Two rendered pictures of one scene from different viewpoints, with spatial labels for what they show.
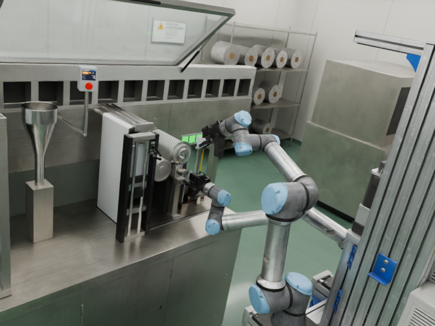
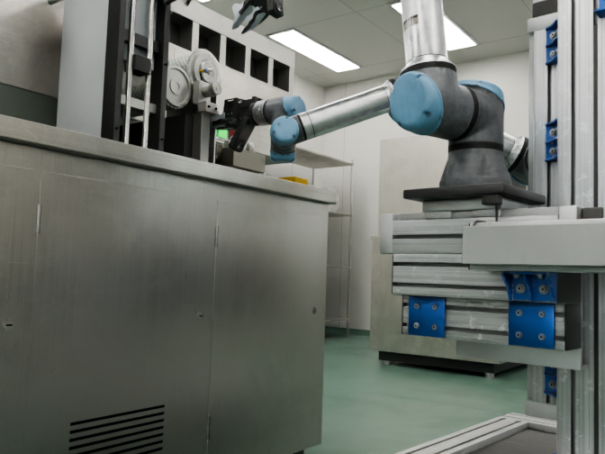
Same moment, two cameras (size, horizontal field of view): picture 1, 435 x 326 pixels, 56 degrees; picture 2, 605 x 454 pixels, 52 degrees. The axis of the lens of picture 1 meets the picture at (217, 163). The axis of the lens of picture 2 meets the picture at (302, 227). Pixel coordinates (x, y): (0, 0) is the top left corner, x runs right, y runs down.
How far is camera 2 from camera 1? 143 cm
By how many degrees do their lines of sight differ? 26
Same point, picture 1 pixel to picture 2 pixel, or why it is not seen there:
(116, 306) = (111, 257)
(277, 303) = (453, 92)
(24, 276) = not seen: outside the picture
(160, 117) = not seen: hidden behind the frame
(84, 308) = (43, 216)
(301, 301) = (492, 109)
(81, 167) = (22, 101)
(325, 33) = (364, 166)
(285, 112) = (329, 293)
